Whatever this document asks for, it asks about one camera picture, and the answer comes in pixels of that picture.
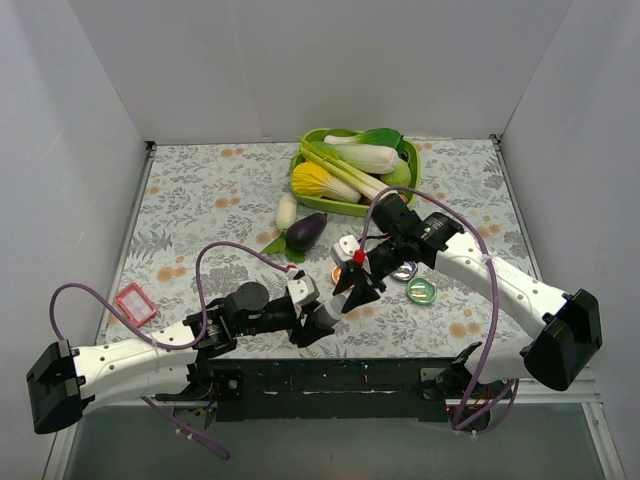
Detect white blue pill bottle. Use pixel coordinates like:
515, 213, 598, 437
313, 293, 347, 329

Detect yellow round pill case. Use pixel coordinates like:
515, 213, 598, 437
331, 267, 342, 284

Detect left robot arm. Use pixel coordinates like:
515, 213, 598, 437
26, 279, 347, 435

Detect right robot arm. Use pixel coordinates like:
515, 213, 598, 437
331, 194, 603, 398

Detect blue round pill case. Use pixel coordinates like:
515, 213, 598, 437
391, 261, 418, 282

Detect green round pill case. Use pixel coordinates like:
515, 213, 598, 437
406, 276, 437, 305

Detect green plastic tray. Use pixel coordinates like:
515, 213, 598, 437
290, 129, 420, 217

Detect purple eggplant toy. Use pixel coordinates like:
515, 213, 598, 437
285, 212, 327, 251

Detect long white daikon toy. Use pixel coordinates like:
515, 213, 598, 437
344, 172, 398, 200

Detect green cabbage toy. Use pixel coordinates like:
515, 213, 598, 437
379, 160, 412, 187

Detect white radish toy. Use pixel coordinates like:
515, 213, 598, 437
275, 192, 298, 232

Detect yellow napa cabbage toy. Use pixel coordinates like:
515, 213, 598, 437
291, 162, 361, 203

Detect bok choy toy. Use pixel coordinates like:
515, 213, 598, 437
311, 128, 405, 175

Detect green celery stalk toy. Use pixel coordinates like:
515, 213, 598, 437
297, 137, 360, 182

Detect floral table mat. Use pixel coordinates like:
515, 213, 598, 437
120, 138, 535, 359

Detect pink square pill box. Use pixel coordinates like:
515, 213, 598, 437
114, 282, 157, 328

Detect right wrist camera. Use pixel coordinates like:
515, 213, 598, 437
331, 235, 370, 272

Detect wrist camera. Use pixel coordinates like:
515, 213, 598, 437
286, 268, 320, 316
331, 235, 370, 272

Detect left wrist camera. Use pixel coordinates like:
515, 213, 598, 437
286, 268, 320, 316

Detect black base frame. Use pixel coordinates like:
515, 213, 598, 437
154, 357, 506, 424

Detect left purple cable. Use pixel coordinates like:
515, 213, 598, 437
50, 241, 296, 460

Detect purple cable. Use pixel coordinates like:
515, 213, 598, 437
50, 241, 296, 460
357, 186, 521, 432

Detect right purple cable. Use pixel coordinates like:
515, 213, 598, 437
357, 186, 521, 432

